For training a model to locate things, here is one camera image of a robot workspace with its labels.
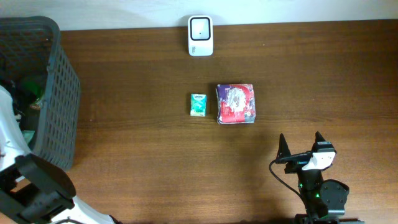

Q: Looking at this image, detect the dark grey plastic basket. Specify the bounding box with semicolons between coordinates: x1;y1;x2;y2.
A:
1;16;81;170

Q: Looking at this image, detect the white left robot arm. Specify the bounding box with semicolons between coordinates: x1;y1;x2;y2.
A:
1;88;117;223

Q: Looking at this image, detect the small green tissue packet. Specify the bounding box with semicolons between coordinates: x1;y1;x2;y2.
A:
190;94;207;116

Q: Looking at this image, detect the red purple tissue pack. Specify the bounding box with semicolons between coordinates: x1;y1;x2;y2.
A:
216;84;256;124

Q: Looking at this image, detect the mint green wipes pack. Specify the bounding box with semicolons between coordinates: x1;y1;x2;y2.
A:
22;130;35;144

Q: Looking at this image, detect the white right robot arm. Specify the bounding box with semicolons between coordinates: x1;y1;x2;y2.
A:
269;132;362;224

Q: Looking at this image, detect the green lid jar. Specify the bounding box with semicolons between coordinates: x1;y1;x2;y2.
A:
19;79;45;110

